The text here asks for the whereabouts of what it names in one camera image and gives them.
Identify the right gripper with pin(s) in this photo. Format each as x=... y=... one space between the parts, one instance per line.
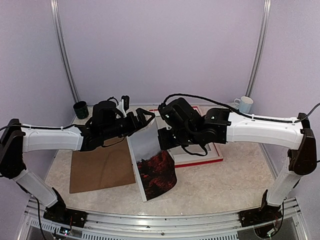
x=165 y=144

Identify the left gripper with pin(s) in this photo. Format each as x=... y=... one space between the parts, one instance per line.
x=141 y=122

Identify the red wooden picture frame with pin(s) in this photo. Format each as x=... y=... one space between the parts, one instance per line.
x=182 y=158

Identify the autumn forest photo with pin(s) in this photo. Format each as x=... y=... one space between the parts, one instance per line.
x=154 y=169

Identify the brown cardboard backing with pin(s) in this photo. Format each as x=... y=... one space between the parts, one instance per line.
x=101 y=168

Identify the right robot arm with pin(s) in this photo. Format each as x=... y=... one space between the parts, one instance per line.
x=228 y=125

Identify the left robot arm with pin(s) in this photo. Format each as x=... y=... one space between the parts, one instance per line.
x=18 y=139

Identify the black cup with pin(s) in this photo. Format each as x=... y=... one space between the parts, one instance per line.
x=81 y=110

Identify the light blue mug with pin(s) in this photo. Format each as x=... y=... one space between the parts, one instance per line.
x=244 y=104

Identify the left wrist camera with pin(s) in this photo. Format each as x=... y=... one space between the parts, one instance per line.
x=123 y=105

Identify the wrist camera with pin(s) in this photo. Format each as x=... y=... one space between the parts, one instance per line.
x=166 y=112
x=123 y=105

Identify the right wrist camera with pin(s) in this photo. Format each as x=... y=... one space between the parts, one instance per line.
x=166 y=112

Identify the front aluminium rail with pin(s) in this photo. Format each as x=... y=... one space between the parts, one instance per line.
x=230 y=225

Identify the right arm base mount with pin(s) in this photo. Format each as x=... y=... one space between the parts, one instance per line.
x=256 y=216

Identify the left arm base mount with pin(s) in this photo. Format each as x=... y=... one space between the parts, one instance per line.
x=66 y=216

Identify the right aluminium post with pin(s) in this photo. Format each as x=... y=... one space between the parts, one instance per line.
x=259 y=48

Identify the aluminium post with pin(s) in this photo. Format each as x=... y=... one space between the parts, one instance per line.
x=259 y=48
x=62 y=49

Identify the left aluminium post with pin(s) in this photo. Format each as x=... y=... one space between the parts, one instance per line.
x=62 y=49

